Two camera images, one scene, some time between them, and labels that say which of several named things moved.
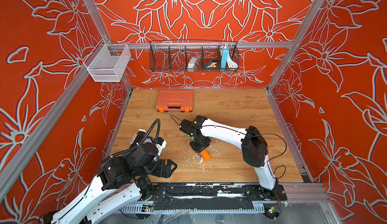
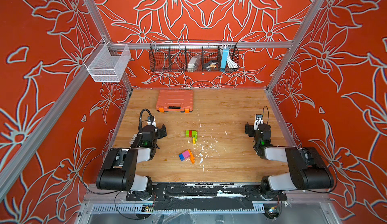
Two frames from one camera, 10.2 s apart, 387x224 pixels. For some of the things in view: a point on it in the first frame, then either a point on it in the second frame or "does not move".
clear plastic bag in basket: [193, 63] does not move
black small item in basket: [211, 64] does not move
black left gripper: [162, 172] -> [159, 134]
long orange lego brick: [205, 155] -> [192, 157]
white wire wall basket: [106, 62] does not move
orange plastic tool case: [175, 100] does not move
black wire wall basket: [193, 56] does not move
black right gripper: [206, 143] -> [250, 128]
